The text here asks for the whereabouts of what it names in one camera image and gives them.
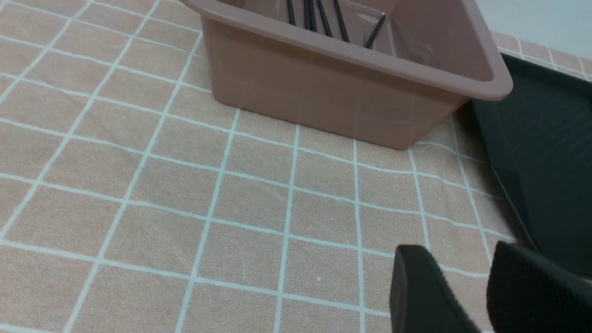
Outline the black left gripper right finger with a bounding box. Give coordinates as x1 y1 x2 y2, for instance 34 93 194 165
487 241 592 333

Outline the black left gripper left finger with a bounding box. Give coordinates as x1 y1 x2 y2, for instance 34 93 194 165
389 245 480 333

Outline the black plastic tray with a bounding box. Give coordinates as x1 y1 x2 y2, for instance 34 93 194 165
472 54 592 278

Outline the pink plastic bin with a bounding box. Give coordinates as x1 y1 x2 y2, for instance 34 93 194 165
184 0 512 150

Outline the black chopstick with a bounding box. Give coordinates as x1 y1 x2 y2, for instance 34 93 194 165
333 0 350 43
364 13 386 49
302 0 317 32
287 0 296 26
317 0 333 37

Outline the pink checkered tablecloth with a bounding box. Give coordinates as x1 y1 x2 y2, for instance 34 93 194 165
0 0 592 333

